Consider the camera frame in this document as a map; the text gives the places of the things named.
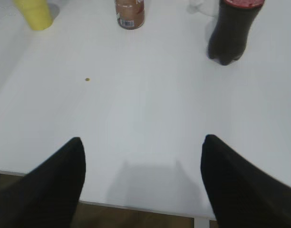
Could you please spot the yellow paper cup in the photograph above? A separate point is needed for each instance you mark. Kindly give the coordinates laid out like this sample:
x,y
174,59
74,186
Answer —
x,y
36,13

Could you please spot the dark cola bottle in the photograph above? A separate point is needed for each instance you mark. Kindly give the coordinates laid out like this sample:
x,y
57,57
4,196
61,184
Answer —
x,y
229,38

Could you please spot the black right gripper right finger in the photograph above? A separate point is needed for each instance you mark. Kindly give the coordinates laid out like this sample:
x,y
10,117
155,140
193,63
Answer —
x,y
241,195

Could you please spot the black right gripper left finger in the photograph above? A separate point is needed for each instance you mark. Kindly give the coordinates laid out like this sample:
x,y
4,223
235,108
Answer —
x,y
48,196

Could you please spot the brown coffee drink bottle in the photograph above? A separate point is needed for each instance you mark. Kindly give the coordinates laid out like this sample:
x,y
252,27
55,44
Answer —
x,y
130,14

